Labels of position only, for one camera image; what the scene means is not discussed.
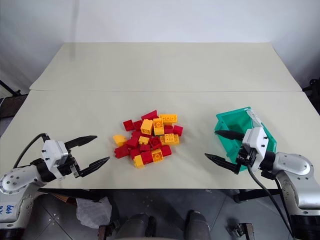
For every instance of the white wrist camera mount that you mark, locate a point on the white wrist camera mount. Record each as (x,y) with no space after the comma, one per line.
(53,152)
(257,142)

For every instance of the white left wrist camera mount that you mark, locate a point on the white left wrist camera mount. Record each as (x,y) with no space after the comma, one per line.
(53,152)

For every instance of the black table leg foot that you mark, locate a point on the black table leg foot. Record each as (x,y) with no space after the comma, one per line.
(255,193)

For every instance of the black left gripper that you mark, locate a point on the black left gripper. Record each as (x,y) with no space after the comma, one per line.
(68,170)

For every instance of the black equipment stand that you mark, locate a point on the black equipment stand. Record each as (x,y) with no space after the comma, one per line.
(312,92)

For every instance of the black table crossbar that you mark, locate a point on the black table crossbar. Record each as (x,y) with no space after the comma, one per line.
(72,193)

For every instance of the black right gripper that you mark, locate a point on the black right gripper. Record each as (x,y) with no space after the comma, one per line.
(247,156)

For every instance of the red plastic toy brick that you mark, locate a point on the red plastic toy brick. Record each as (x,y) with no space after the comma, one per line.
(151,115)

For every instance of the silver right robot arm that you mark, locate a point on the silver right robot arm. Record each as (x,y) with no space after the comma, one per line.
(297,170)

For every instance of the white plastic bag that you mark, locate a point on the white plastic bag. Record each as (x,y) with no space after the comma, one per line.
(93,211)

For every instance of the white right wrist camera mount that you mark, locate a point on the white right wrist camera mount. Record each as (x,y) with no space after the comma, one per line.
(257,142)

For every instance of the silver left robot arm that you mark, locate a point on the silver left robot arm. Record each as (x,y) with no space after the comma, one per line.
(17,178)

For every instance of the dark rounded shape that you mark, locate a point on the dark rounded shape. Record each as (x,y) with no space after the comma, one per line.
(136,227)
(197,225)

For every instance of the green plastic bin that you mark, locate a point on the green plastic bin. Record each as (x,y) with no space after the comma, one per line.
(232,120)

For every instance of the black metal stand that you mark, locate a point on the black metal stand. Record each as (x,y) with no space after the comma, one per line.
(10,90)

